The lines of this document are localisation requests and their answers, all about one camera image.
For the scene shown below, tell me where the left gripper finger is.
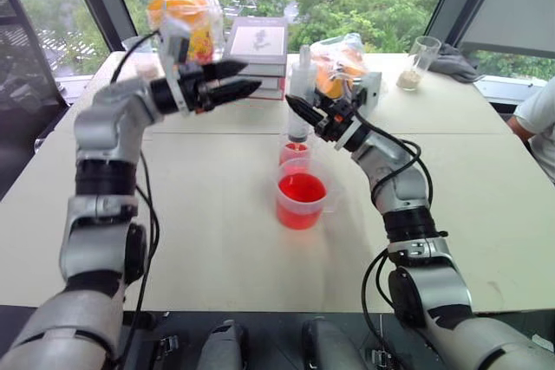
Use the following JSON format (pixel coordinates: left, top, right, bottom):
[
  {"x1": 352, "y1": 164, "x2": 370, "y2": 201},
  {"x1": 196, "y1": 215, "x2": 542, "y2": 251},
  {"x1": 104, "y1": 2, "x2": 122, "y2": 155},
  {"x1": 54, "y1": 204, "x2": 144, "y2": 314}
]
[
  {"x1": 207, "y1": 79, "x2": 264, "y2": 108},
  {"x1": 202, "y1": 59, "x2": 250, "y2": 82}
]

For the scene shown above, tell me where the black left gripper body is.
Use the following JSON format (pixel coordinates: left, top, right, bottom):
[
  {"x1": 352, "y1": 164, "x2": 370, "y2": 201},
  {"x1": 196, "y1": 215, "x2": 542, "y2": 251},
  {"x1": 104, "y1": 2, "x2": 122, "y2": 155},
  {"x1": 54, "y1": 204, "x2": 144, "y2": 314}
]
[{"x1": 179, "y1": 61, "x2": 217, "y2": 117}]

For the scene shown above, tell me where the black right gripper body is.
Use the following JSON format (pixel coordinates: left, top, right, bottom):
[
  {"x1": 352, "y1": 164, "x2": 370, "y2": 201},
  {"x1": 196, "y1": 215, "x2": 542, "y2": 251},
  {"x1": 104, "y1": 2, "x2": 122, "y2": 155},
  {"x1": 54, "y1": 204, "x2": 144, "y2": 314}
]
[{"x1": 315, "y1": 98, "x2": 362, "y2": 145}]

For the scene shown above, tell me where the clear plastic bottle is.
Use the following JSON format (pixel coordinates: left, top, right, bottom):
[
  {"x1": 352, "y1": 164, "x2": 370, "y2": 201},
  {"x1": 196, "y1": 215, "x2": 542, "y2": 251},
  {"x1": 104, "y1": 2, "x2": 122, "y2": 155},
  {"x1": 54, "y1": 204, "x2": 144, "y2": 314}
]
[{"x1": 285, "y1": 44, "x2": 317, "y2": 145}]

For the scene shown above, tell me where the small cup with red liquid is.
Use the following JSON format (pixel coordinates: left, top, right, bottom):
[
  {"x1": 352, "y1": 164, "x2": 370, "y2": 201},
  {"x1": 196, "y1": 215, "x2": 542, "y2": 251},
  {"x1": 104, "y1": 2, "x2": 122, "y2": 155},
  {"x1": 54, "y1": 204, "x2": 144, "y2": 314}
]
[{"x1": 278, "y1": 140, "x2": 314, "y2": 172}]

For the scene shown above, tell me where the large cup with red liquid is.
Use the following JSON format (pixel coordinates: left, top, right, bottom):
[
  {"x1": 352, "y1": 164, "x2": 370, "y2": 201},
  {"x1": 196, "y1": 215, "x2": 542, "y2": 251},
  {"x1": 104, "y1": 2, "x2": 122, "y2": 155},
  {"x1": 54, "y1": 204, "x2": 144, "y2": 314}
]
[{"x1": 270, "y1": 158, "x2": 344, "y2": 230}]

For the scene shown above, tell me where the white book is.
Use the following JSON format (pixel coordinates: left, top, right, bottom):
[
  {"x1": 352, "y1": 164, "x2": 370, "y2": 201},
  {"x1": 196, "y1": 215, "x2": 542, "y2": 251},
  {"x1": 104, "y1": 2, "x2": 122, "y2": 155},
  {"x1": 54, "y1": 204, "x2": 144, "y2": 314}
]
[
  {"x1": 256, "y1": 76, "x2": 288, "y2": 94},
  {"x1": 235, "y1": 62, "x2": 288, "y2": 80}
]

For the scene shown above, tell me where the grey book with picture cover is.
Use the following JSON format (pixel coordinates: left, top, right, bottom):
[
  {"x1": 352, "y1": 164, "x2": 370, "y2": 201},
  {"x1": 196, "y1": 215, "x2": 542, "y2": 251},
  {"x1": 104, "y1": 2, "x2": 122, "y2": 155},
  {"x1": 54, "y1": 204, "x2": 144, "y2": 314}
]
[{"x1": 222, "y1": 17, "x2": 290, "y2": 68}]

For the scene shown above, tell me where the small glass with beige grains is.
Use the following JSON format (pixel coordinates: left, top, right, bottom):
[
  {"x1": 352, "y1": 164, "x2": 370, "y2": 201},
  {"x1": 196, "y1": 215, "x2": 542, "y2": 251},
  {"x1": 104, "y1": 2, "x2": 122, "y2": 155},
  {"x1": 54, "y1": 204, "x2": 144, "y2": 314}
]
[{"x1": 134, "y1": 57, "x2": 160, "y2": 81}]

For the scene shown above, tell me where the clear bag with orange and yellow contents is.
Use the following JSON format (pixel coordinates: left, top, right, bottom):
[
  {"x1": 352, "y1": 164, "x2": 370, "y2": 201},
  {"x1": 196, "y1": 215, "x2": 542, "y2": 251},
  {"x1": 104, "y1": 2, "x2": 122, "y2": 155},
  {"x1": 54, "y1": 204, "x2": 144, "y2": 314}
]
[{"x1": 146, "y1": 0, "x2": 227, "y2": 67}]

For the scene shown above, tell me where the tall glass with beige grains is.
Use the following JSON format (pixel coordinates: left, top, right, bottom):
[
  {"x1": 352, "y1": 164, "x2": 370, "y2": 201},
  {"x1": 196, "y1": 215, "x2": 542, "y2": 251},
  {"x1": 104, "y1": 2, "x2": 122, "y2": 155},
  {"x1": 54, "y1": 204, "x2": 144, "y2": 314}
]
[{"x1": 395, "y1": 35, "x2": 443, "y2": 94}]

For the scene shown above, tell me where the grey cloth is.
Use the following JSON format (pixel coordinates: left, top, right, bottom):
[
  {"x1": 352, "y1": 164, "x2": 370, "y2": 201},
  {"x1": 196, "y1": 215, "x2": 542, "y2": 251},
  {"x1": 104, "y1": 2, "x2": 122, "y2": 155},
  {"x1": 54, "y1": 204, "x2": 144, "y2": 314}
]
[{"x1": 428, "y1": 43, "x2": 486, "y2": 85}]

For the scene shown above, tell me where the black metal rack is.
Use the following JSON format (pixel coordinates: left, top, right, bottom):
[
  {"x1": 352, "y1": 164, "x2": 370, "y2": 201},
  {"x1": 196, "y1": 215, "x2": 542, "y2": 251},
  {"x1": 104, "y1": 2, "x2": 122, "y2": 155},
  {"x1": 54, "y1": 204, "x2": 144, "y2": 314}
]
[{"x1": 0, "y1": 0, "x2": 71, "y2": 198}]

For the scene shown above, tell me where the person in white shirt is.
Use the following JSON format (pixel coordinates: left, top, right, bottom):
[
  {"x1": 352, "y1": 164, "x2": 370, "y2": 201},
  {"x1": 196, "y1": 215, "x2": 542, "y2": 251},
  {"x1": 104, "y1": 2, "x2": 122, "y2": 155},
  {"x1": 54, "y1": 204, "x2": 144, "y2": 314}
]
[{"x1": 506, "y1": 76, "x2": 555, "y2": 185}]

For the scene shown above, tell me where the dark rounded shape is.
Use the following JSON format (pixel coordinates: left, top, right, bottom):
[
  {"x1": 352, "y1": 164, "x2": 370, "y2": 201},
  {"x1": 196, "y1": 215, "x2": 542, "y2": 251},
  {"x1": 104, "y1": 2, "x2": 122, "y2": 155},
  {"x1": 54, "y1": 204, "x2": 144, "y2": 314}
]
[{"x1": 200, "y1": 319, "x2": 251, "y2": 370}]

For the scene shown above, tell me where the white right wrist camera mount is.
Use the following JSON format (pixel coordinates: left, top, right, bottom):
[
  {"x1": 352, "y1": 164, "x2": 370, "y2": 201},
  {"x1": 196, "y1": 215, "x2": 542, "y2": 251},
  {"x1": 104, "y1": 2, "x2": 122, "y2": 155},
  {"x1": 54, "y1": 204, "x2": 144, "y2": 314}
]
[{"x1": 335, "y1": 72, "x2": 383, "y2": 151}]

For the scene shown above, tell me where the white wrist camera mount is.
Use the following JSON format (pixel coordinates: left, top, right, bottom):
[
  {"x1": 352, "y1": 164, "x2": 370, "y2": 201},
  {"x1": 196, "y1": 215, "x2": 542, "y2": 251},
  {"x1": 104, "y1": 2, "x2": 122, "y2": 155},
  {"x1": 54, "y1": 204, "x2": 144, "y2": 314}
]
[
  {"x1": 335, "y1": 72, "x2": 383, "y2": 151},
  {"x1": 157, "y1": 18, "x2": 193, "y2": 118}
]

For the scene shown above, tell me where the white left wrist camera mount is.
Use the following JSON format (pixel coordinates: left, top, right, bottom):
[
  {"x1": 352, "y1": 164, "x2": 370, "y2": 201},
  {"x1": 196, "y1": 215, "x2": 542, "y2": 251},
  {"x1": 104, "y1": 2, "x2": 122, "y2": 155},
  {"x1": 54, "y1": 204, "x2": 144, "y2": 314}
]
[{"x1": 157, "y1": 18, "x2": 193, "y2": 118}]

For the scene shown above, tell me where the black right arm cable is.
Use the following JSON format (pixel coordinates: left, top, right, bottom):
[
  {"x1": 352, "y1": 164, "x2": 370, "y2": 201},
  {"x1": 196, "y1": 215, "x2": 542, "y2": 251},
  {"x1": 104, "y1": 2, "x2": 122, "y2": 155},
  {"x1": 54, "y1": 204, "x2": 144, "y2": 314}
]
[{"x1": 354, "y1": 111, "x2": 448, "y2": 345}]

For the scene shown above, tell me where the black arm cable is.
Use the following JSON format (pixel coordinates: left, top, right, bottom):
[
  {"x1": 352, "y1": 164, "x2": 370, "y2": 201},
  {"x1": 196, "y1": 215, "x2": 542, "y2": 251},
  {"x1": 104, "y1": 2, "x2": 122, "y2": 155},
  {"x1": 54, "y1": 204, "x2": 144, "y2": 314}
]
[
  {"x1": 354, "y1": 111, "x2": 448, "y2": 345},
  {"x1": 109, "y1": 30, "x2": 161, "y2": 370}
]

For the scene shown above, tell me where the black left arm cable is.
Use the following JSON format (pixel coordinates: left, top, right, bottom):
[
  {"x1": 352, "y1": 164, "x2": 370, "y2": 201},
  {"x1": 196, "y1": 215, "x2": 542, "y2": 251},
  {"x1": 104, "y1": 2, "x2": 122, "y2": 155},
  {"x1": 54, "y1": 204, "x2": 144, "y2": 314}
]
[{"x1": 109, "y1": 30, "x2": 161, "y2": 370}]

